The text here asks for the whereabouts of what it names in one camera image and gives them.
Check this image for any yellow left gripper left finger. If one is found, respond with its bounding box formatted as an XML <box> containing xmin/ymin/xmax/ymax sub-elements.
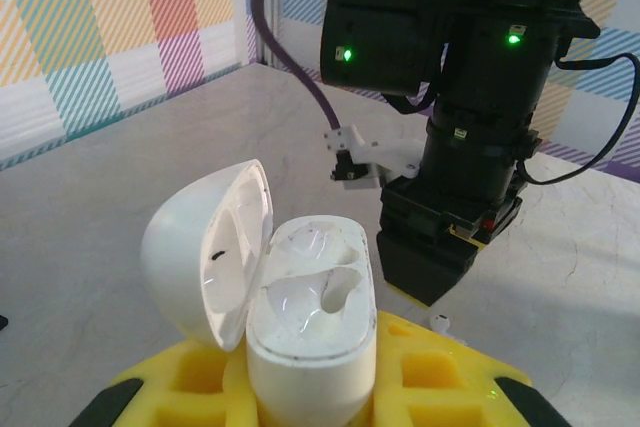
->
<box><xmin>73</xmin><ymin>338</ymin><xmax>262</xmax><ymax>427</ymax></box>

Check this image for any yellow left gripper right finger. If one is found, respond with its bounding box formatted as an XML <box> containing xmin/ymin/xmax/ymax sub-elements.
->
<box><xmin>348</xmin><ymin>309</ymin><xmax>567</xmax><ymax>427</ymax></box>

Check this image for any white earbud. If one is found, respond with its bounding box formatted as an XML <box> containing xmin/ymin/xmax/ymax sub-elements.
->
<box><xmin>428</xmin><ymin>312</ymin><xmax>454</xmax><ymax>335</ymax></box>

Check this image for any white earbud charging case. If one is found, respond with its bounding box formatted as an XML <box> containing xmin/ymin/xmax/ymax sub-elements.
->
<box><xmin>139</xmin><ymin>158</ymin><xmax>380</xmax><ymax>427</ymax></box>

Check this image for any thin black cable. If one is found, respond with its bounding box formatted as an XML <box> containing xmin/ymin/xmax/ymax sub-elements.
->
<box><xmin>519</xmin><ymin>52</ymin><xmax>640</xmax><ymax>189</ymax></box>

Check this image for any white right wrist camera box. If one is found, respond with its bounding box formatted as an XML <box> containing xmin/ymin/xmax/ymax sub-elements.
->
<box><xmin>323</xmin><ymin>125</ymin><xmax>421</xmax><ymax>192</ymax></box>

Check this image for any aluminium frame post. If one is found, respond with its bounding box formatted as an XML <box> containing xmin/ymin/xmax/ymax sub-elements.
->
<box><xmin>244</xmin><ymin>0</ymin><xmax>282</xmax><ymax>68</ymax></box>

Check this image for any purple cable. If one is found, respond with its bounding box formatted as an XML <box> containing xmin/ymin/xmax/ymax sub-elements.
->
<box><xmin>249</xmin><ymin>0</ymin><xmax>344</xmax><ymax>136</ymax></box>

